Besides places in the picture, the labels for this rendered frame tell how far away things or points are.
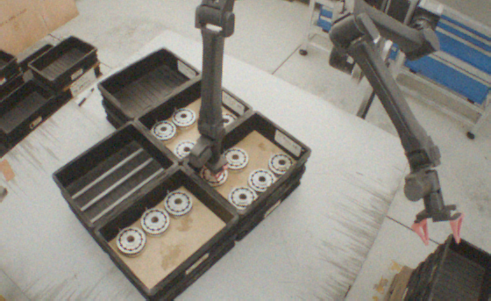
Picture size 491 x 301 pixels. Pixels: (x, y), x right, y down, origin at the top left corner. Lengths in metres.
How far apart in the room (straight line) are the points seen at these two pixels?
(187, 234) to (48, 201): 0.66
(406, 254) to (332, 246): 1.03
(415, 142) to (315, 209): 0.72
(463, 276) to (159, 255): 1.41
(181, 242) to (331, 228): 0.61
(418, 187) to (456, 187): 2.03
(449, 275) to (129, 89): 1.76
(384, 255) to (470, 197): 0.91
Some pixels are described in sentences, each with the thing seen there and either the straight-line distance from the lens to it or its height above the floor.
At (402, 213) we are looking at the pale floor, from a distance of 2.64.
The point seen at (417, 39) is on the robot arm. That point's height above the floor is 1.48.
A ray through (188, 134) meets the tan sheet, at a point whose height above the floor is 0.83.
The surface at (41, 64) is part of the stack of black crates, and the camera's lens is 2.71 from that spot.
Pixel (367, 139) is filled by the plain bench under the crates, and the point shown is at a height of 0.70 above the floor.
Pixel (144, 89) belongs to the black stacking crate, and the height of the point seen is 0.83.
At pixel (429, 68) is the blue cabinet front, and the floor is 0.41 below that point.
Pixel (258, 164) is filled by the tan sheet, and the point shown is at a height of 0.83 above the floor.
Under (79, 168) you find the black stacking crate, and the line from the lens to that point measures 1.53.
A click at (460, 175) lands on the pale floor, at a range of 3.10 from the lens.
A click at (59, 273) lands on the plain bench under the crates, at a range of 1.55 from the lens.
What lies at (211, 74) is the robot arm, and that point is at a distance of 1.11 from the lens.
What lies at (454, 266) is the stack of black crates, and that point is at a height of 0.49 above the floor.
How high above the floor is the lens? 2.05
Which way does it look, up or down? 49 degrees down
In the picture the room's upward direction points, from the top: 6 degrees clockwise
